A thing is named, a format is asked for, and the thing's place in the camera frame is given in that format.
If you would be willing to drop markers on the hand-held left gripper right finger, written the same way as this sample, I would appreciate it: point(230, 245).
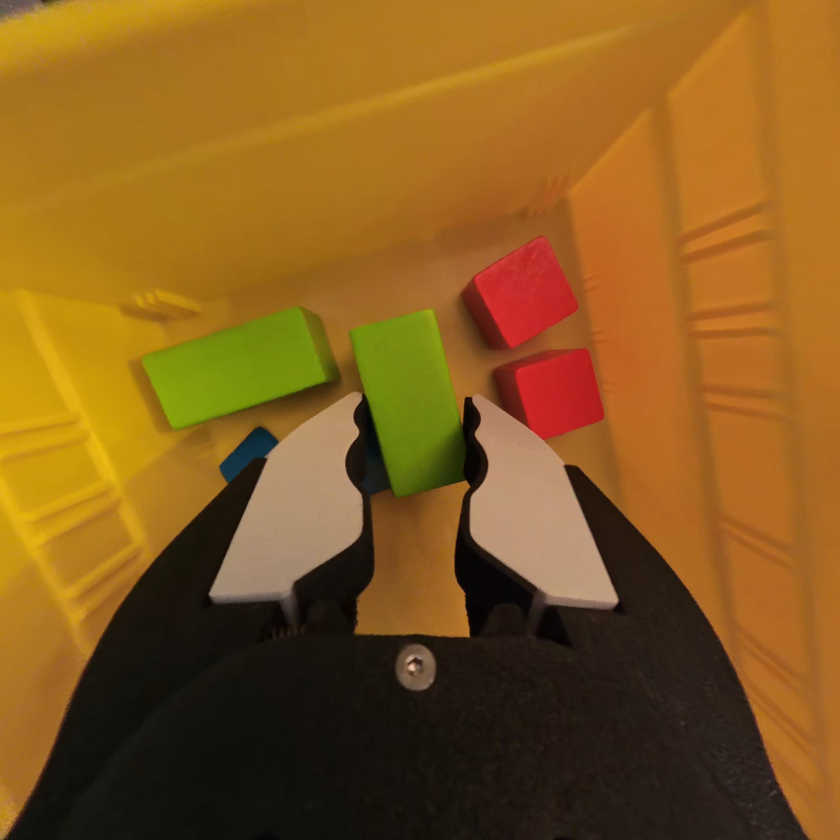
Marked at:
point(531, 525)

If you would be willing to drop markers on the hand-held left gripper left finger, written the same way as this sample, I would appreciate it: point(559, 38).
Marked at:
point(295, 518)

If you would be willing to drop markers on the red wooden block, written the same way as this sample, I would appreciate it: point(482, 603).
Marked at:
point(558, 394)
point(522, 292)

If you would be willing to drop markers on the yellow plastic bin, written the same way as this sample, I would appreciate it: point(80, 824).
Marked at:
point(394, 131)

